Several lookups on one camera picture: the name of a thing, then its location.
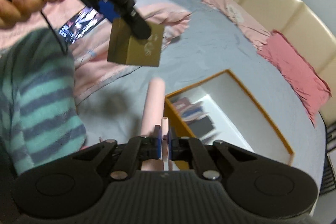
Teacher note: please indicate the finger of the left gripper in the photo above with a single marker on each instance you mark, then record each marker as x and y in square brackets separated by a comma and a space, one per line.
[137, 24]
[106, 8]

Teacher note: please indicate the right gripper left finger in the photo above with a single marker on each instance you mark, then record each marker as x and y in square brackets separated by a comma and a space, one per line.
[130, 156]

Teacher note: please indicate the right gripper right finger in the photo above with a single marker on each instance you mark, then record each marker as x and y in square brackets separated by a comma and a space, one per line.
[192, 151]

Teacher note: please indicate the gold gift box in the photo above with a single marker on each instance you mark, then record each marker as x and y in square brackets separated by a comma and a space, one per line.
[126, 49]

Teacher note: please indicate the pink selfie stick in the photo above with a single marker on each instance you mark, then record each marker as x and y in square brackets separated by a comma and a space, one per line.
[153, 116]

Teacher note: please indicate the maroon photo card box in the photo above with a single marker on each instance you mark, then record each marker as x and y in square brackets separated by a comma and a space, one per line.
[182, 103]

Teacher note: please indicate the striped teal sleeve forearm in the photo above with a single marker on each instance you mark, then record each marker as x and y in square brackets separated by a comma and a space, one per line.
[39, 122]

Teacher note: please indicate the pink grey folded quilt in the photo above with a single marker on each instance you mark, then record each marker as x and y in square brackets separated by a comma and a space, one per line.
[92, 70]

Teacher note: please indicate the grey bed sheet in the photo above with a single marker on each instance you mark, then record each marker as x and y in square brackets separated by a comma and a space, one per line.
[211, 44]

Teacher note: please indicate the light pink pillow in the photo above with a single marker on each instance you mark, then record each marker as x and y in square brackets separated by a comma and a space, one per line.
[247, 24]

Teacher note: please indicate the dark pink pillow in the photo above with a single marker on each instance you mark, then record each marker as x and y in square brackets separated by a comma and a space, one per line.
[311, 89]

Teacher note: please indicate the white right nightstand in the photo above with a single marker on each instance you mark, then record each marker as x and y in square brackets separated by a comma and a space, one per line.
[328, 176]

